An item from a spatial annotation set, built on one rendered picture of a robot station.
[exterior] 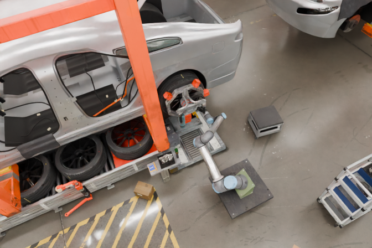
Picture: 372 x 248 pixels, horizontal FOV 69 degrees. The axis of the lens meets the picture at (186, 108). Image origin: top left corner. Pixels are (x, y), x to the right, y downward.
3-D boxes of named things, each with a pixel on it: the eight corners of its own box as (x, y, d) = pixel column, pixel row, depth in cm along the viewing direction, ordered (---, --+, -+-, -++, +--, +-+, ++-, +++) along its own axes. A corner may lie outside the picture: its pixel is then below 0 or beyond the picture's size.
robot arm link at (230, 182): (243, 186, 324) (235, 187, 311) (232, 190, 333) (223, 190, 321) (240, 174, 330) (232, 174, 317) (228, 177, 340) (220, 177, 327)
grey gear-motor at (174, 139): (171, 129, 438) (169, 116, 410) (182, 149, 413) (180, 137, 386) (161, 133, 434) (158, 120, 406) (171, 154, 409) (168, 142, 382)
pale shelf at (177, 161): (176, 153, 371) (176, 151, 369) (181, 163, 361) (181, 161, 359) (146, 165, 362) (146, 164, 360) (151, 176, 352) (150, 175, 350)
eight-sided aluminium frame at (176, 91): (202, 104, 401) (201, 78, 358) (203, 108, 397) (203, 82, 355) (168, 118, 389) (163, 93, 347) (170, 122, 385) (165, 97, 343)
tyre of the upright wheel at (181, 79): (205, 73, 394) (169, 65, 351) (213, 83, 380) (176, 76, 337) (183, 106, 426) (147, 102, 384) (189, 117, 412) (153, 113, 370)
